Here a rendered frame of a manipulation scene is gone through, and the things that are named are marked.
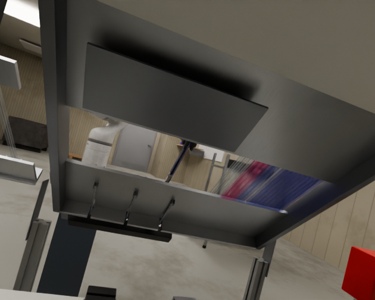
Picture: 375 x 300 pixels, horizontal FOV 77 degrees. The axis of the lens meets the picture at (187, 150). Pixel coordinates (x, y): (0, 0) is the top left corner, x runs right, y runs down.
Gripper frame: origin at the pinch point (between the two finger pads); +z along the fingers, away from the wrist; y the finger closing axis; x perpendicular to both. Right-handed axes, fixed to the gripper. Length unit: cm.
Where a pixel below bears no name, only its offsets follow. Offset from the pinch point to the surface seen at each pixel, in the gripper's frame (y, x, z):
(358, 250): 68, 14, 15
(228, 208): 17.3, 12.0, 10.7
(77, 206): -26.0, 27.1, 10.1
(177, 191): -0.2, 10.0, 11.1
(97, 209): -20.0, 27.0, 9.5
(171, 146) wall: 131, 450, -616
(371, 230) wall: 310, 129, -114
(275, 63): -9, -35, 41
